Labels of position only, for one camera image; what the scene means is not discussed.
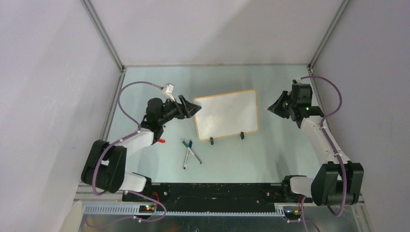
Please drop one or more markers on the right aluminium corner post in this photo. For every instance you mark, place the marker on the right aluminium corner post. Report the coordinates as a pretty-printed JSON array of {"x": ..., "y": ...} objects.
[{"x": 328, "y": 33}]

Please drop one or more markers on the grey cable duct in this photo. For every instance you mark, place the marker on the grey cable duct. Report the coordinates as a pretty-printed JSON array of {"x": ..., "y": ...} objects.
[{"x": 111, "y": 209}]

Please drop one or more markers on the green marker pen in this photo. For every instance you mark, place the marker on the green marker pen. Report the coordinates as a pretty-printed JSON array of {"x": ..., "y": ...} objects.
[{"x": 192, "y": 152}]

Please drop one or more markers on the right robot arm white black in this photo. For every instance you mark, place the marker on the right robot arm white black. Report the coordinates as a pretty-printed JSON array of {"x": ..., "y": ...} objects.
[{"x": 338, "y": 179}]

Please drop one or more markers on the left aluminium corner post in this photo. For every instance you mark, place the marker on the left aluminium corner post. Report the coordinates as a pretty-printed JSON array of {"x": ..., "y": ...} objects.
[{"x": 98, "y": 24}]

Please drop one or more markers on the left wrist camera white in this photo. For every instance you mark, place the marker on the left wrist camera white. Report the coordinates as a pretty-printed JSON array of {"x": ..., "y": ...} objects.
[{"x": 167, "y": 91}]

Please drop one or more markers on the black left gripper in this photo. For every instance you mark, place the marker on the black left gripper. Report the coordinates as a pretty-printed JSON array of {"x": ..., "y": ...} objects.
[{"x": 185, "y": 109}]

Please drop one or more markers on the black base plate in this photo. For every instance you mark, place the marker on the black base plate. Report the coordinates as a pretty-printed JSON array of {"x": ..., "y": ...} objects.
[{"x": 228, "y": 197}]

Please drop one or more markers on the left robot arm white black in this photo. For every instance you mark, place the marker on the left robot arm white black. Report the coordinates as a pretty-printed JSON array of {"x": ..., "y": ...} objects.
[{"x": 105, "y": 167}]

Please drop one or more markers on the blue marker pen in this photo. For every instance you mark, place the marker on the blue marker pen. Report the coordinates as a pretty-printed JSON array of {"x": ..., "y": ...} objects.
[{"x": 187, "y": 155}]

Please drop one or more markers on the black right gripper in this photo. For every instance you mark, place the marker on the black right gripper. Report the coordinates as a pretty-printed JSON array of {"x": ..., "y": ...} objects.
[{"x": 276, "y": 108}]

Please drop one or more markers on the aluminium corner post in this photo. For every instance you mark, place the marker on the aluminium corner post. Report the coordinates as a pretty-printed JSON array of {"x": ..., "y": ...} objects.
[
  {"x": 98, "y": 24},
  {"x": 328, "y": 33}
]

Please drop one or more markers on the whiteboard with orange frame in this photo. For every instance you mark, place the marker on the whiteboard with orange frame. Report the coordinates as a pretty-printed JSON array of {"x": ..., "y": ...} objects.
[{"x": 227, "y": 114}]

